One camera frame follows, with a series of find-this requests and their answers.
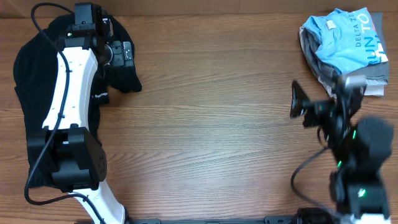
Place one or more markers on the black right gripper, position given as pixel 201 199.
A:
pixel 300 99

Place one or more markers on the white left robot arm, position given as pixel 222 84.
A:
pixel 65 151

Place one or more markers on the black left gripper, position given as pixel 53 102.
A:
pixel 119 61

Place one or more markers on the white folded garment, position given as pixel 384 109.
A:
pixel 373 90

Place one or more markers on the black t-shirt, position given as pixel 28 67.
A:
pixel 35 74

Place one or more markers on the grey folded shorts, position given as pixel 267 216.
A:
pixel 346 43

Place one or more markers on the light blue t-shirt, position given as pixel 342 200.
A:
pixel 344 41

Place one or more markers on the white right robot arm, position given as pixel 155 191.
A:
pixel 359 150

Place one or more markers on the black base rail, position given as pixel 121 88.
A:
pixel 275 219

